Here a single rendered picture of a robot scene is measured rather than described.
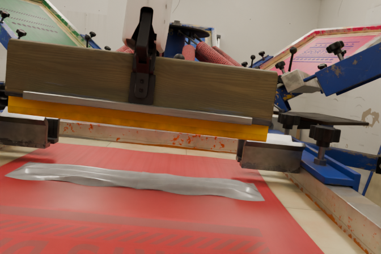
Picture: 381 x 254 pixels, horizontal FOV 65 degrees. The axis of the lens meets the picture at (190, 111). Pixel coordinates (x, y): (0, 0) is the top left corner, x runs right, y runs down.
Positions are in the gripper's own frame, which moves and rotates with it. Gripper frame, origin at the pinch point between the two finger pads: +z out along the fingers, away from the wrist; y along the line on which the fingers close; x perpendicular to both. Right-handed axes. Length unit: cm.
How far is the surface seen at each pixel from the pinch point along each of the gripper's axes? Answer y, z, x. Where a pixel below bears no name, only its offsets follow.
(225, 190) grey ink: 0.4, 13.0, 13.1
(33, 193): 5.8, 14.0, -11.2
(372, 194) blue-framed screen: -216, 82, 188
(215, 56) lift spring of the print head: -74, -11, 17
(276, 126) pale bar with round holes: -31.0, 6.9, 29.4
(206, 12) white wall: -421, -103, 31
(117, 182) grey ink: 0.4, 13.5, -2.3
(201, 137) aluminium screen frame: -24.1, 10.5, 10.9
